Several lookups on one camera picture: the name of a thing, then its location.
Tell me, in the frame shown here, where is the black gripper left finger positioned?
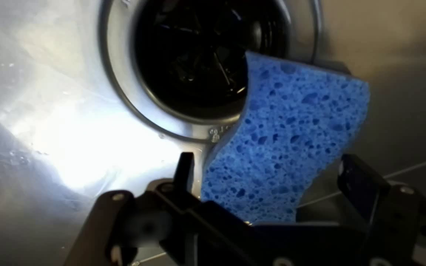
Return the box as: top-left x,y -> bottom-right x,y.
63,151 -> 254,266

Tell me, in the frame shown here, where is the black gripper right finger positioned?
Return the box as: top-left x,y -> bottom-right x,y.
295,152 -> 426,266

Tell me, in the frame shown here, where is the blue sponge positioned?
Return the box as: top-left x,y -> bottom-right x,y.
200,52 -> 369,225

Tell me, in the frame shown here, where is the stainless steel sink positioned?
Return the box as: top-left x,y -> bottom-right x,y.
0,0 -> 426,266

